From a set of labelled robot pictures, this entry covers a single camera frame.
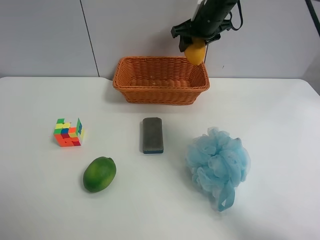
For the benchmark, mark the blue mesh bath sponge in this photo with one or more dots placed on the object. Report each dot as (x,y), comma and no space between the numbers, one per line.
(218,164)

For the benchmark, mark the multicoloured puzzle cube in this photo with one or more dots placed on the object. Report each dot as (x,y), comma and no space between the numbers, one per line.
(67,135)

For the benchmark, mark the orange wicker basket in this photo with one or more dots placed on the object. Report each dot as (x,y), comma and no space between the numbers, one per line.
(163,80)

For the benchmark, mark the green lemon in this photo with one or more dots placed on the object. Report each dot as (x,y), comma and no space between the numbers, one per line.
(99,174)

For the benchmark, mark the grey whiteboard eraser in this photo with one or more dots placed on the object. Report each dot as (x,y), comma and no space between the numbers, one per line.
(152,135)

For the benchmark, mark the yellow mango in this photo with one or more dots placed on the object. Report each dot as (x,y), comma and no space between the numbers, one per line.
(196,52)

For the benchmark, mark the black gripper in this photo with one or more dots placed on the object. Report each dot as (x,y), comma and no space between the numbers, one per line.
(211,18)

